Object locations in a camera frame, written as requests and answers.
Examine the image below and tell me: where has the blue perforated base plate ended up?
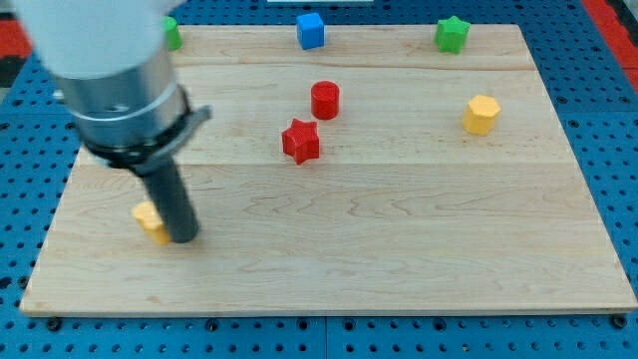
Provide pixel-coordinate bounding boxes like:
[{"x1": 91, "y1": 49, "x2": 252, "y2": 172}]
[{"x1": 1, "y1": 0, "x2": 637, "y2": 358}]

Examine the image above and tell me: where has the yellow hexagon block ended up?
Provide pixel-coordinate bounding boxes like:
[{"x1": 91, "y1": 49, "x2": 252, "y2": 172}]
[{"x1": 462, "y1": 95, "x2": 501, "y2": 136}]

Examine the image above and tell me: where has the green star block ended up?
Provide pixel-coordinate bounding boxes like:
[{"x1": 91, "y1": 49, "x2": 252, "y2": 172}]
[{"x1": 435, "y1": 16, "x2": 472, "y2": 54}]

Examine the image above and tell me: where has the yellow block near pusher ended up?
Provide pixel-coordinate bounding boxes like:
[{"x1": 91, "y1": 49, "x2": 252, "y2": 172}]
[{"x1": 131, "y1": 201, "x2": 171, "y2": 245}]

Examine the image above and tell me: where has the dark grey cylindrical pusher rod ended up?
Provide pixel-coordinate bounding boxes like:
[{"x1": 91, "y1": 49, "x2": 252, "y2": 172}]
[{"x1": 141, "y1": 159, "x2": 199, "y2": 243}]

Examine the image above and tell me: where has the light wooden board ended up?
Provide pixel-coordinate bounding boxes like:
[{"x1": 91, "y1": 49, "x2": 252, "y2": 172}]
[{"x1": 20, "y1": 24, "x2": 637, "y2": 318}]

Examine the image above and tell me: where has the green block behind arm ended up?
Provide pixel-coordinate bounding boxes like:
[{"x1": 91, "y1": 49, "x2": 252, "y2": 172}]
[{"x1": 163, "y1": 16, "x2": 182, "y2": 51}]

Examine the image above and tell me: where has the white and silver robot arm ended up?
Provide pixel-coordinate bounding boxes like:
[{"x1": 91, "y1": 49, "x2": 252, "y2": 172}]
[{"x1": 12, "y1": 0, "x2": 212, "y2": 243}]

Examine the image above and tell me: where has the red cylinder block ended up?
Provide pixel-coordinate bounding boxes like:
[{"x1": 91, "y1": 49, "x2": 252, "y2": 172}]
[{"x1": 311, "y1": 81, "x2": 340, "y2": 120}]

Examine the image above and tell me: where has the red star block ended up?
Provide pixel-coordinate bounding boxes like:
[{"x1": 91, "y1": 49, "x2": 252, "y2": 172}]
[{"x1": 281, "y1": 119, "x2": 320, "y2": 165}]

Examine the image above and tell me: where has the blue cube block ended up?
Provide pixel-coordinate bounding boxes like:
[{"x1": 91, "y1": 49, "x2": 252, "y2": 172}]
[{"x1": 296, "y1": 13, "x2": 325, "y2": 50}]

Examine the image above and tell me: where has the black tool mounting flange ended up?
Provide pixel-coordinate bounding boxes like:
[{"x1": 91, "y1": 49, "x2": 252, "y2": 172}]
[{"x1": 87, "y1": 87, "x2": 211, "y2": 174}]

